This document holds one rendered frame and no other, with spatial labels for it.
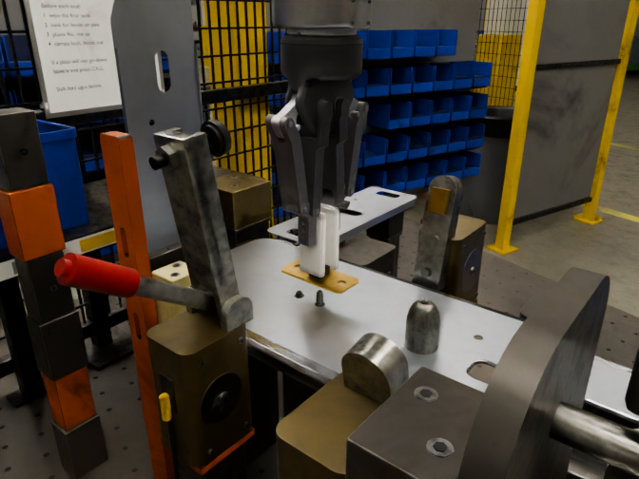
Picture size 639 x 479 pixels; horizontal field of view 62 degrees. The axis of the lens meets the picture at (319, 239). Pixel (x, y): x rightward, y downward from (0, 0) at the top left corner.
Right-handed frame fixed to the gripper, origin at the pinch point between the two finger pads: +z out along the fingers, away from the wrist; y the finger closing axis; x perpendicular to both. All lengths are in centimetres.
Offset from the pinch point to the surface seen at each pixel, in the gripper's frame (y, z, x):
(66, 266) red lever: -26.5, -6.8, -0.6
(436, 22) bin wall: 229, -19, 107
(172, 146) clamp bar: -17.4, -12.9, -0.4
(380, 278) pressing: 9.4, 7.6, -2.1
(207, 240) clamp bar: -16.1, -5.6, -1.8
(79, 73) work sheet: 5, -13, 54
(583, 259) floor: 273, 107, 23
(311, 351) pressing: -7.5, 7.7, -5.2
